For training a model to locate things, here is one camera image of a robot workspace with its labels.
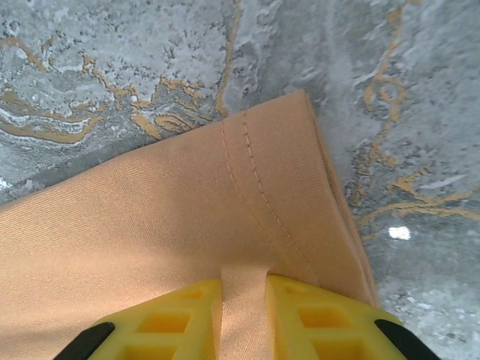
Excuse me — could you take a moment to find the orange t-shirt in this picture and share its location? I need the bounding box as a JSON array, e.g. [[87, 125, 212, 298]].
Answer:
[[0, 89, 380, 360]]

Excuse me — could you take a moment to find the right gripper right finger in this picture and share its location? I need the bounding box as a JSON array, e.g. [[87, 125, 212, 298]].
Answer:
[[264, 274, 440, 360]]

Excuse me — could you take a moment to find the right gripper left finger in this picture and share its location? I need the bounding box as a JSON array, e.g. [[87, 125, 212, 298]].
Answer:
[[55, 277, 224, 360]]

